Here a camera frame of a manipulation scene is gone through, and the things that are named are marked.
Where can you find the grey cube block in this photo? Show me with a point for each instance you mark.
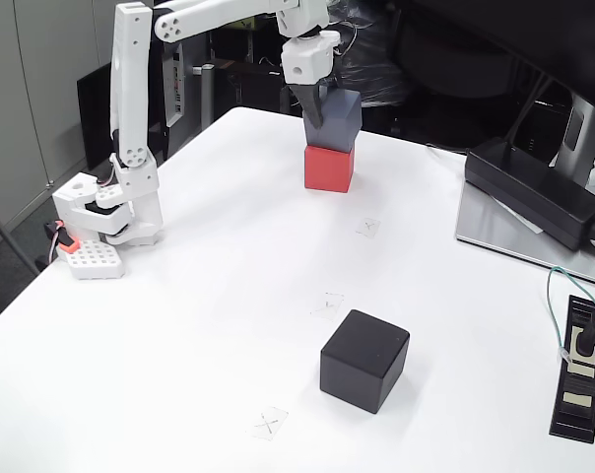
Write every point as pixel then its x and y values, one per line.
pixel 342 123

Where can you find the black cube block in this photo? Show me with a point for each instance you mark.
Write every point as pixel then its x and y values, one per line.
pixel 361 364

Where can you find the plastic wrapped black bin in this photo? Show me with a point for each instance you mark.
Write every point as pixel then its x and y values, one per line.
pixel 376 74

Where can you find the red cube block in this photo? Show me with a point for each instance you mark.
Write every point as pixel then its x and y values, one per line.
pixel 327 170

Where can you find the clear tape X mark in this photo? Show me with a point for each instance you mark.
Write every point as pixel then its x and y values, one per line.
pixel 328 304
pixel 368 227
pixel 268 424

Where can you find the black monitor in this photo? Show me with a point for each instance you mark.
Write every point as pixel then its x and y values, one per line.
pixel 524 29

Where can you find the black flat panel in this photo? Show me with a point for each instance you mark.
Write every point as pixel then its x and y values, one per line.
pixel 93 113

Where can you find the black power adapter brick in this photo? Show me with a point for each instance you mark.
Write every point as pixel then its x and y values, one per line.
pixel 529 192

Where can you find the white paper sheet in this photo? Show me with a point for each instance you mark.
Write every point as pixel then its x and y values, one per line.
pixel 519 217

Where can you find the silver monitor stand neck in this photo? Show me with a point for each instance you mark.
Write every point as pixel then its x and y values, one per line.
pixel 580 128

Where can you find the white perforated clamp block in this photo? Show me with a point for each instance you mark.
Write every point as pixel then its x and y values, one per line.
pixel 95 261

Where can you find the black power plug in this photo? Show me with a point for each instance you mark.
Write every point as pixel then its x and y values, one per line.
pixel 585 340

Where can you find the black power strip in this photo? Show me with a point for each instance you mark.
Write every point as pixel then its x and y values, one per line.
pixel 578 394

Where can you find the grey metal post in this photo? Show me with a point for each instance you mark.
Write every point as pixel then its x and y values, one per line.
pixel 208 93

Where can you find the silver monitor base plate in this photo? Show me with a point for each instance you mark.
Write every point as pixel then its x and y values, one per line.
pixel 484 222

